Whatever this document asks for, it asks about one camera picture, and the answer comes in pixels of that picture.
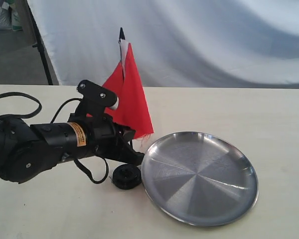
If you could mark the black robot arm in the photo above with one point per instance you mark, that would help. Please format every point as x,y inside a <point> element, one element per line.
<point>28,150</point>

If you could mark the white sacks in background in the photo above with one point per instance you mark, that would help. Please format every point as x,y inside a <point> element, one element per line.
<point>9,19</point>

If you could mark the red flag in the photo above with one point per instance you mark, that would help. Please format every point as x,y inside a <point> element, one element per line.
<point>132,109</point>

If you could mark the white backdrop cloth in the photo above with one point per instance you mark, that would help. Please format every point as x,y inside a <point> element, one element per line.
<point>176,43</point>

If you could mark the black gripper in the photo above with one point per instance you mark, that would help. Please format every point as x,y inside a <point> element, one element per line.
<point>112,141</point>

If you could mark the black round flag base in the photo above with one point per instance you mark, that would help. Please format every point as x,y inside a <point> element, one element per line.
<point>126,176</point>

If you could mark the black backdrop stand pole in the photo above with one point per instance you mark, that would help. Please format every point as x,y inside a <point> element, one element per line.
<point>40,47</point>

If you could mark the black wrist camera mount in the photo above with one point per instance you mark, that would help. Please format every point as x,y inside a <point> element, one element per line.
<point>94,102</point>

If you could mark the round steel plate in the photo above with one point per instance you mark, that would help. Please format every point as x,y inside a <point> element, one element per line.
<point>199,179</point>

